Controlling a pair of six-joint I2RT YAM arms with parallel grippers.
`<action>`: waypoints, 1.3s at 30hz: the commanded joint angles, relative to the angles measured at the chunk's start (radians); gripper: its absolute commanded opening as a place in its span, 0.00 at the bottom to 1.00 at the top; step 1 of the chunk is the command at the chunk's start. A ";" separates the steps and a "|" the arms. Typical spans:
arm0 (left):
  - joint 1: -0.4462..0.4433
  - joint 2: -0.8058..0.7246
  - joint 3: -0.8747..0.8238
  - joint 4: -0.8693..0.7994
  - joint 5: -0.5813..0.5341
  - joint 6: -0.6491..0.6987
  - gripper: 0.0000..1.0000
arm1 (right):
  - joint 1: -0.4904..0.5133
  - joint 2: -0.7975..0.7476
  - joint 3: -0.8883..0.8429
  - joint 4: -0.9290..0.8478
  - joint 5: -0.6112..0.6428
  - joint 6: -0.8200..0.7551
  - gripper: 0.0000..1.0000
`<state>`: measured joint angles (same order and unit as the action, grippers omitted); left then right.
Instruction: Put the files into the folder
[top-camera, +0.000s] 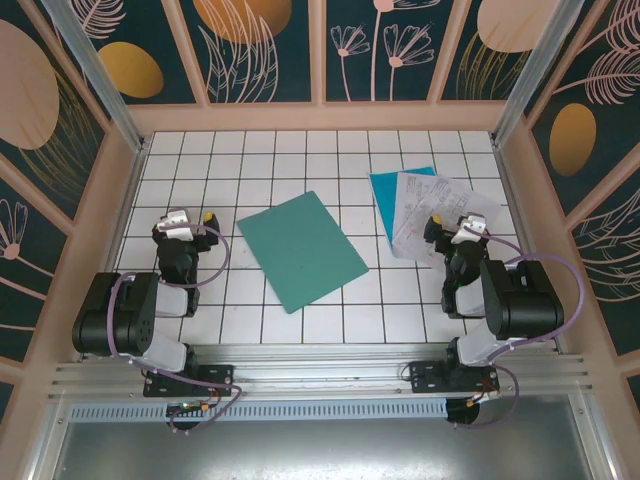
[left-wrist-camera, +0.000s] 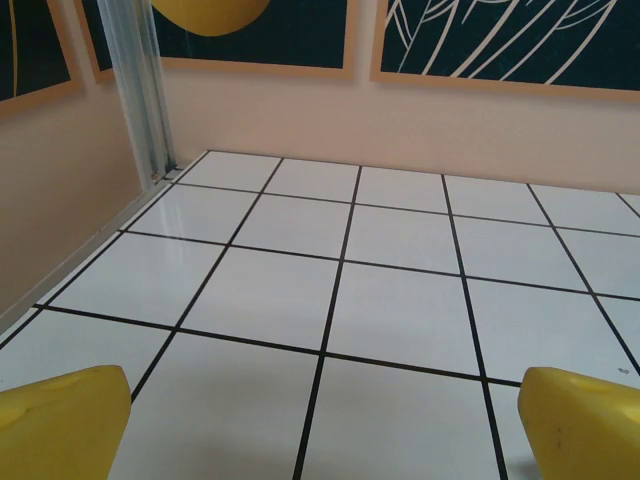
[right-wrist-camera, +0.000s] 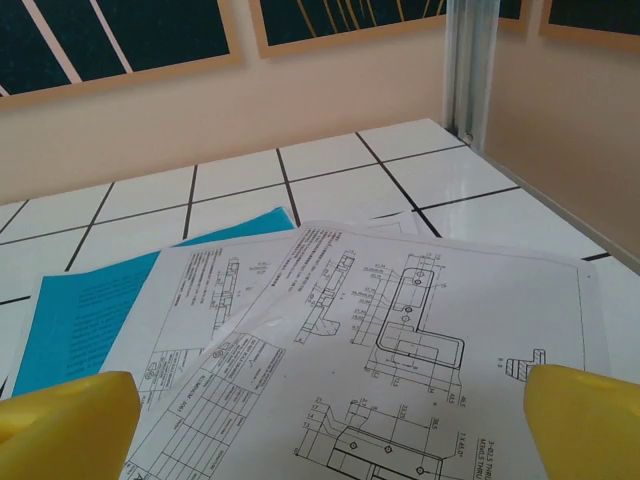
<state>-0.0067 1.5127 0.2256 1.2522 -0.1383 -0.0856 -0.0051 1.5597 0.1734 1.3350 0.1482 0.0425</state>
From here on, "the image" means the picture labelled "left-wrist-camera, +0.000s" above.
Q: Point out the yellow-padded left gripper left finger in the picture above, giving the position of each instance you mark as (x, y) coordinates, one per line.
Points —
(55, 430)

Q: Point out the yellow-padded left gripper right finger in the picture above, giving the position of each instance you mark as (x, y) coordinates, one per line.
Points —
(585, 430)

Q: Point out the dark panel, large peach circle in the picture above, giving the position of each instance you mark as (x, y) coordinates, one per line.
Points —
(35, 45)

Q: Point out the dark panel with leaf outlines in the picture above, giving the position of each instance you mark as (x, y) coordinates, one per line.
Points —
(500, 30)

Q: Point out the dark panel with golden oval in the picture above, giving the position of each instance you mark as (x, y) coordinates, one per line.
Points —
(300, 30)

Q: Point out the aluminium corner post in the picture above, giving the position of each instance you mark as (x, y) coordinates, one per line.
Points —
(135, 100)

